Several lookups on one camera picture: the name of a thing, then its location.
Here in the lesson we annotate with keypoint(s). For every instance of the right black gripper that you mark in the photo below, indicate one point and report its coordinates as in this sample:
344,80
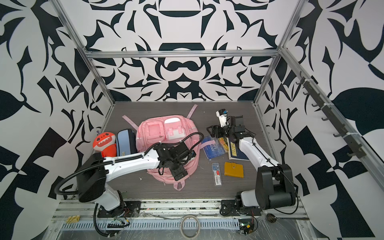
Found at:
216,127

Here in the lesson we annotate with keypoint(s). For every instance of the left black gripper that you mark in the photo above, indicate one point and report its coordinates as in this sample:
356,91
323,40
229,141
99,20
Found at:
177,173

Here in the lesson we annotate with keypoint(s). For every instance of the blue animal farm book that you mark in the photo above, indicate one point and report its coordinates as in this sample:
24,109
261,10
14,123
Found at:
212,148

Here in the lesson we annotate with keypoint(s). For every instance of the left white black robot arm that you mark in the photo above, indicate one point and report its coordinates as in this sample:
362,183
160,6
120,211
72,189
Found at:
90,182

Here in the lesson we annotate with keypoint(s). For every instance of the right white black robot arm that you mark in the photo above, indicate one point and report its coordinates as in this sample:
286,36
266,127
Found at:
274,184

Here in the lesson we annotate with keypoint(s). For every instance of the dark blue notebook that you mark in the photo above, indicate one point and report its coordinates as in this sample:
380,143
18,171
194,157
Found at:
235,153

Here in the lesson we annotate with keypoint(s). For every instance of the blue pencil case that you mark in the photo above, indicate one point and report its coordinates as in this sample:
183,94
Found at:
126,143

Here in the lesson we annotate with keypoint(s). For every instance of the clear pen refill box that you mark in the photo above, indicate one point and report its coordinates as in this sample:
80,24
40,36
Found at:
217,174

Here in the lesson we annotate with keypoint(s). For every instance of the roll of clear tape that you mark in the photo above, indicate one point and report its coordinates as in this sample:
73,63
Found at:
190,222

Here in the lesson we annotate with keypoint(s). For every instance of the red monster plush toy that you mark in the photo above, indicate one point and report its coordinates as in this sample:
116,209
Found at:
105,143

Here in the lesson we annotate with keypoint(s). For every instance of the yellow tape piece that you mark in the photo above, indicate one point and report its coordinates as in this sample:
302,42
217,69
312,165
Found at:
73,219

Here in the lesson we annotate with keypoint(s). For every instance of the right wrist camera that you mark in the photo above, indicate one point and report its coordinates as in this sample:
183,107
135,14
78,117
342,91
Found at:
222,114

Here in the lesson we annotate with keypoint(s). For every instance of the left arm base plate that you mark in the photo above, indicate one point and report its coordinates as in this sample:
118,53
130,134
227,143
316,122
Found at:
127,210

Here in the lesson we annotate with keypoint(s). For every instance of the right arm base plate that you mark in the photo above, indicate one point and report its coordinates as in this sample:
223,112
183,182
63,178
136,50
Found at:
233,208

